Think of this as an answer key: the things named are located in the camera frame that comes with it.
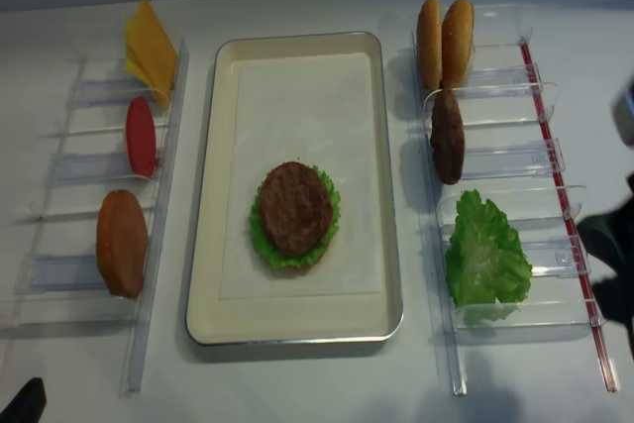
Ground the green lettuce on burger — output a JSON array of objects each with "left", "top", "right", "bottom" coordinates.
[{"left": 249, "top": 165, "right": 341, "bottom": 268}]

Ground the white paper liner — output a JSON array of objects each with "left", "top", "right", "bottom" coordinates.
[{"left": 221, "top": 53, "right": 382, "bottom": 299}]

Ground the rear yellow cheese slice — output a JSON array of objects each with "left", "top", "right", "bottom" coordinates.
[{"left": 125, "top": 18, "right": 147, "bottom": 83}]

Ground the tomato slice on burger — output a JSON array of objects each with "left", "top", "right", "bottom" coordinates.
[{"left": 282, "top": 161, "right": 308, "bottom": 167}]

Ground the sesame bun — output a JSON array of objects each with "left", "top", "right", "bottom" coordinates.
[
  {"left": 442, "top": 0, "right": 475, "bottom": 88},
  {"left": 416, "top": 0, "right": 442, "bottom": 90}
]

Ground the left sesame bun top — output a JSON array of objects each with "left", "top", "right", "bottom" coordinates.
[{"left": 416, "top": 0, "right": 442, "bottom": 90}]

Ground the right clear acrylic rack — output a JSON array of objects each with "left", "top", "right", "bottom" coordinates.
[{"left": 427, "top": 4, "right": 620, "bottom": 396}]

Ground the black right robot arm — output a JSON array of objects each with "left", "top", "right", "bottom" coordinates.
[{"left": 577, "top": 198, "right": 633, "bottom": 344}]

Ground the left clear acrylic rack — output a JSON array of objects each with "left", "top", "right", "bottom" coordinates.
[{"left": 0, "top": 35, "right": 191, "bottom": 392}]

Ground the cream metal tray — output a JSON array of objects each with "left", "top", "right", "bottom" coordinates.
[{"left": 185, "top": 32, "right": 402, "bottom": 346}]

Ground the right sesame bun top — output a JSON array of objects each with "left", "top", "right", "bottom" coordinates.
[{"left": 442, "top": 0, "right": 475, "bottom": 88}]

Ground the red tomato slice in rack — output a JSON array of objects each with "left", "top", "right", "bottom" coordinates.
[{"left": 125, "top": 96, "right": 158, "bottom": 178}]

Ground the brown bun in left rack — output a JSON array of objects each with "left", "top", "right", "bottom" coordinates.
[{"left": 96, "top": 189, "right": 149, "bottom": 299}]

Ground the green lettuce leaf in rack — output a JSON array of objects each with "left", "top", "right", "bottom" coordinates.
[{"left": 445, "top": 189, "right": 532, "bottom": 307}]

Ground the black left gripper tip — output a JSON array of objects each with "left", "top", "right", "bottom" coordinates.
[{"left": 0, "top": 377, "right": 48, "bottom": 423}]

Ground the clear acrylic rack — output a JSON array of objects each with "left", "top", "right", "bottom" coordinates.
[
  {"left": 0, "top": 35, "right": 191, "bottom": 392},
  {"left": 427, "top": 4, "right": 620, "bottom": 396}
]

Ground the brown meat patty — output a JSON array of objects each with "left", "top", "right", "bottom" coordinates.
[
  {"left": 430, "top": 89, "right": 466, "bottom": 185},
  {"left": 259, "top": 165, "right": 334, "bottom": 257}
]

